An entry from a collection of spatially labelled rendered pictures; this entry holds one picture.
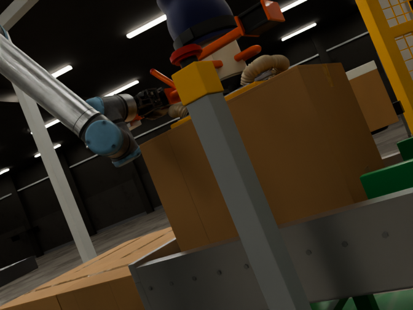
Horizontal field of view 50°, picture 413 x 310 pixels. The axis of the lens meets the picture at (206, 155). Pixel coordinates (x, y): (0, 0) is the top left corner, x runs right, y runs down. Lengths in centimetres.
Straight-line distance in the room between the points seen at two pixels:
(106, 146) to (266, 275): 53
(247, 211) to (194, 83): 28
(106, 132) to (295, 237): 54
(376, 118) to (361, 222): 194
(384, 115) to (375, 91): 15
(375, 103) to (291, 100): 177
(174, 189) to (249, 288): 42
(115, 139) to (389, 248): 70
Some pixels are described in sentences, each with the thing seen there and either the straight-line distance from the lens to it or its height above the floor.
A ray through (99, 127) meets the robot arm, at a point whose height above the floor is 100.
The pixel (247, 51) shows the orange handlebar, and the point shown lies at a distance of 140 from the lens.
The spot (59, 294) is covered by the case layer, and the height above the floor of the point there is 54.
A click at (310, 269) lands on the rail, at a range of 109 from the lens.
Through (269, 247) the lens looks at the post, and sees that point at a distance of 90.
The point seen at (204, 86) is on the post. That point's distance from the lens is 89.
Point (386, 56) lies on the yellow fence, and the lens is 170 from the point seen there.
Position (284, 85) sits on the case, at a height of 92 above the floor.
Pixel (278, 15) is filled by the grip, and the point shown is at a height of 107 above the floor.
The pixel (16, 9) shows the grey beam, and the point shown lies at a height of 312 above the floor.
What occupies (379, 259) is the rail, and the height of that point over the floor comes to 48.
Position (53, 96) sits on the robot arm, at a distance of 125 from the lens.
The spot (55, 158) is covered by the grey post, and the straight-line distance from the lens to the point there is 523.
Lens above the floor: 79
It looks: 2 degrees up
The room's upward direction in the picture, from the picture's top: 22 degrees counter-clockwise
